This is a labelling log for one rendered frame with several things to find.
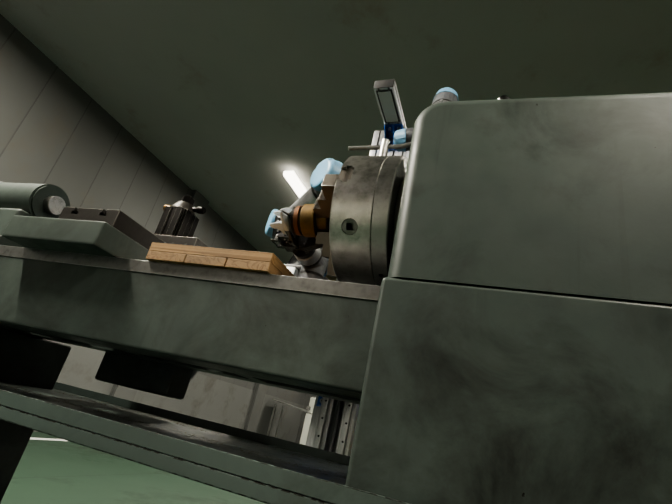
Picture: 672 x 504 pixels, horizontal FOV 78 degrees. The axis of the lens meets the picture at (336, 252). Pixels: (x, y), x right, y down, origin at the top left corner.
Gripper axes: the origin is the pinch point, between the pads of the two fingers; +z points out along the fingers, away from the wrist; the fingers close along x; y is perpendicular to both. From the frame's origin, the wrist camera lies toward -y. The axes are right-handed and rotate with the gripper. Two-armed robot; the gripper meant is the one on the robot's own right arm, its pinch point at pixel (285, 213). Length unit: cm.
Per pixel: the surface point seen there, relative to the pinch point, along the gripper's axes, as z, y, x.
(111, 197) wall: -212, 332, 127
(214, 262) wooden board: 14.8, 4.2, -20.4
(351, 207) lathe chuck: 11.8, -21.0, -4.4
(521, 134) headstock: 19, -52, 8
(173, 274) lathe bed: 13.6, 14.0, -23.6
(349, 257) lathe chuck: 5.5, -20.7, -12.8
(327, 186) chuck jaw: 10.3, -13.9, 1.6
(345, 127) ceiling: -197, 78, 203
